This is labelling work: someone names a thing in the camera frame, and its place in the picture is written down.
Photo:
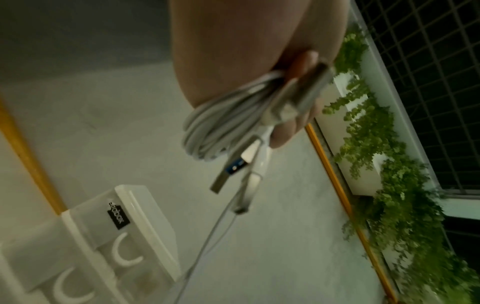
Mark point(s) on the white planter box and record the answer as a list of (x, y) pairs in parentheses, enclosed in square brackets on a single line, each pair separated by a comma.
[(337, 124)]

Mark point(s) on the green trailing plant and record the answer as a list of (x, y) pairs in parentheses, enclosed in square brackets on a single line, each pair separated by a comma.
[(397, 184)]

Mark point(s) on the translucent plastic drawer organizer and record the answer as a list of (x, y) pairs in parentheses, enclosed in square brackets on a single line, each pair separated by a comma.
[(93, 246)]

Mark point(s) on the black label tag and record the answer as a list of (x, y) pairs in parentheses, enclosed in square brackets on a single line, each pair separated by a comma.
[(117, 215)]

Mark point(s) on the yellow edge strip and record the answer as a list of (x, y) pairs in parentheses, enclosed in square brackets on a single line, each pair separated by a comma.
[(32, 160), (348, 207)]

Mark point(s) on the person's left hand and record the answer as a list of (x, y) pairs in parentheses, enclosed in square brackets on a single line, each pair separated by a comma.
[(240, 44)]

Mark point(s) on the white window frame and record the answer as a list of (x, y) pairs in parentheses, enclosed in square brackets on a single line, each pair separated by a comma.
[(397, 98)]

